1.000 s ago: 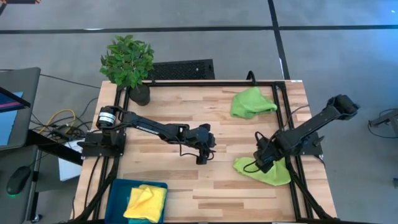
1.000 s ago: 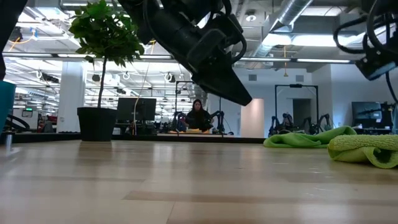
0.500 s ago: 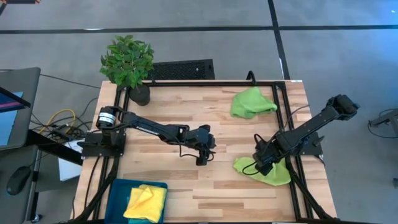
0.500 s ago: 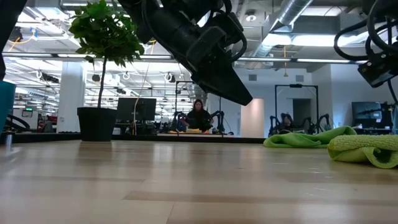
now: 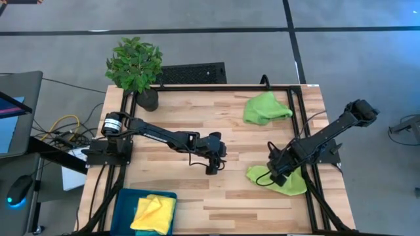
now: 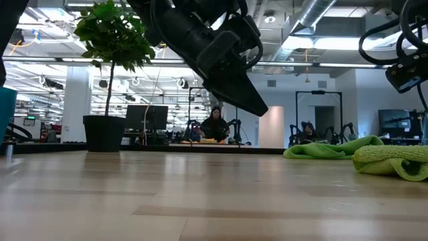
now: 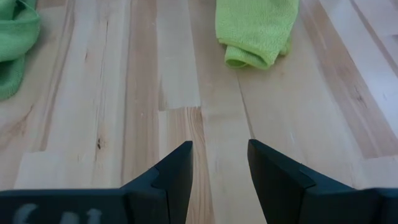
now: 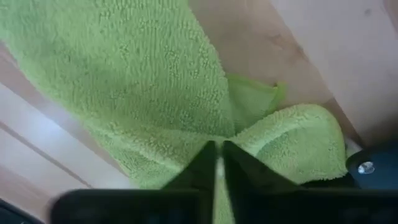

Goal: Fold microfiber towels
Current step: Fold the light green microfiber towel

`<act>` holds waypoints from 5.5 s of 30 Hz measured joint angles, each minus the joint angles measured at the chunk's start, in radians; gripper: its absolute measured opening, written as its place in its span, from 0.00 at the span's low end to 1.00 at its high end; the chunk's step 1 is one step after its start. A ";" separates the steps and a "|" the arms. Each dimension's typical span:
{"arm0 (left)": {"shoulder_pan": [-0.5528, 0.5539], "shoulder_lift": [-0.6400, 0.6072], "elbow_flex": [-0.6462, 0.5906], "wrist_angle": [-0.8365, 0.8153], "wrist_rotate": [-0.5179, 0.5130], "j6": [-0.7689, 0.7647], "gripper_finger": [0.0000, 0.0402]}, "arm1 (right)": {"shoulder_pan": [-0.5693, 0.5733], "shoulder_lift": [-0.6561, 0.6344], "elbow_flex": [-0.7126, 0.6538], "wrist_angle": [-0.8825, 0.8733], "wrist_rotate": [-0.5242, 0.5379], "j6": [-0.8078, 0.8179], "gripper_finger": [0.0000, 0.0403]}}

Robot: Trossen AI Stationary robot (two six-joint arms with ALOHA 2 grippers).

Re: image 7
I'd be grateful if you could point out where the lime green microfiber towel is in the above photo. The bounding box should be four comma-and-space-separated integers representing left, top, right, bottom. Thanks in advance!
215, 0, 300, 70

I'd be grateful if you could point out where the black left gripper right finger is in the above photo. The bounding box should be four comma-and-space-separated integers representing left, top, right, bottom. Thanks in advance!
248, 139, 382, 224

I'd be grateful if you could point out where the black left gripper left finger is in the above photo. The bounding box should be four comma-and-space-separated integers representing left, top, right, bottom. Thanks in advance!
120, 141, 194, 224

